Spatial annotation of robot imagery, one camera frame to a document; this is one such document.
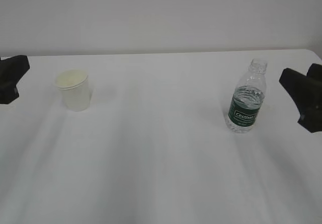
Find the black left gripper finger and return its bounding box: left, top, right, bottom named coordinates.
left=0, top=55, right=30, bottom=105

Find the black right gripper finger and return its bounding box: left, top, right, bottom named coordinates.
left=279, top=68, right=321, bottom=133
left=306, top=63, right=322, bottom=80

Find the clear green-label water bottle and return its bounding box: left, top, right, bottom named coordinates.
left=225, top=58, right=268, bottom=133

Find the white paper cup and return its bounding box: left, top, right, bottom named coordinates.
left=55, top=69, right=91, bottom=112

